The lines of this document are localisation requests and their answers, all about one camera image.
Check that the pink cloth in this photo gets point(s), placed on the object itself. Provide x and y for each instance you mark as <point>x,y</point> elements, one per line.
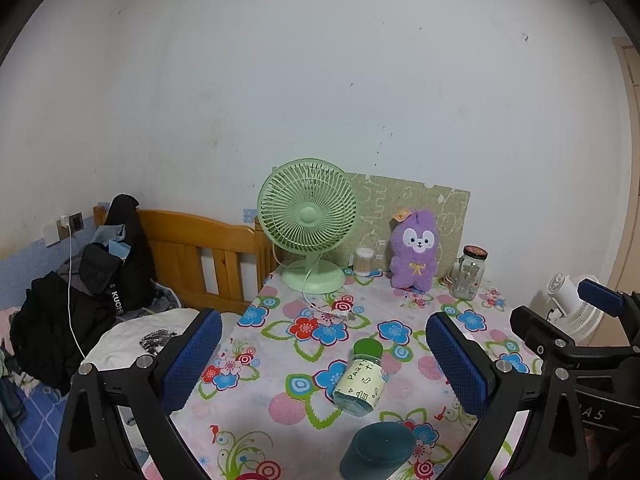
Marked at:
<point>7,330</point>

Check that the blue patterned bed sheet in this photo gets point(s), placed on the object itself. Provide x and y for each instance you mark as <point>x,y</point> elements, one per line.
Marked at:
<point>40,420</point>

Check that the glass bottle with green lid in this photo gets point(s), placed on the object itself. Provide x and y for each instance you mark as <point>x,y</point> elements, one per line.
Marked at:
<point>357,385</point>

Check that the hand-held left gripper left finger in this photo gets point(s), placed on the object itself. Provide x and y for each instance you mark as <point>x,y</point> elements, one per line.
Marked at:
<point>192,360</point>

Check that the wall socket plate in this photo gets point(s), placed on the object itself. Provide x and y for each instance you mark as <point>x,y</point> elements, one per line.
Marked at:
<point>52,232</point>

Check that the white charger plug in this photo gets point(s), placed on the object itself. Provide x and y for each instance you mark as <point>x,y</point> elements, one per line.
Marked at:
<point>66,224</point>

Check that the dark teal lid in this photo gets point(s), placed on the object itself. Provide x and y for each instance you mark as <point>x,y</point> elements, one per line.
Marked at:
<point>382,447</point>

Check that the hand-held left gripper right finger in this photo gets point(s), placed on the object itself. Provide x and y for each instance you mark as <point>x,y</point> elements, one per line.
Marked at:
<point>462,365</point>

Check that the wooden bed headboard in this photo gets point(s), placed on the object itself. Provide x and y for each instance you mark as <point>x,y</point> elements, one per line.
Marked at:
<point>170,232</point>

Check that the purple plush toy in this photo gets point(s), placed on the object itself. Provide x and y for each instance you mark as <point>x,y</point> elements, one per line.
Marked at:
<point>415,265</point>

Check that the white desk fan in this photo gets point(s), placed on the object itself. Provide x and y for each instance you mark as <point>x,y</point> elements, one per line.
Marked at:
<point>575,310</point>

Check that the white printed pillow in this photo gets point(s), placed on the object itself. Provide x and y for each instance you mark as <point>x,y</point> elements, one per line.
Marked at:
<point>130,335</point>

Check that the green desk fan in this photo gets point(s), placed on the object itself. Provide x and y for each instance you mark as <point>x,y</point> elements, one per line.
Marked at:
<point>307,215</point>

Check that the black hanging garment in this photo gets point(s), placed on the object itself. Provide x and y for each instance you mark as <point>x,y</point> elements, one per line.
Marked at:
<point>132,260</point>

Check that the cotton swab container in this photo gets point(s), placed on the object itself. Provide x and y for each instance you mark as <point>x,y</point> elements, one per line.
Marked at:
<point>364,262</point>

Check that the glass jar with lid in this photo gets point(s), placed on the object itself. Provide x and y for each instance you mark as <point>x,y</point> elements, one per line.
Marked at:
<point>470,277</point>

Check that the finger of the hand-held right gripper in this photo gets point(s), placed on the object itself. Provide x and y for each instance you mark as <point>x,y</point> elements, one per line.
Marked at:
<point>532,327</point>
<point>600,296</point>

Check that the green patterned board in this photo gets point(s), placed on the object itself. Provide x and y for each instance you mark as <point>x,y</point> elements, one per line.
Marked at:
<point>380,200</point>

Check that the floral tablecloth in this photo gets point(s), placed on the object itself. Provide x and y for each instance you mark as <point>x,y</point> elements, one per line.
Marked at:
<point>280,340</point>

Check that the black clothes pile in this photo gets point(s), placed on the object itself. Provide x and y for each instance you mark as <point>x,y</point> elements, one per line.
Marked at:
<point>55,320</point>

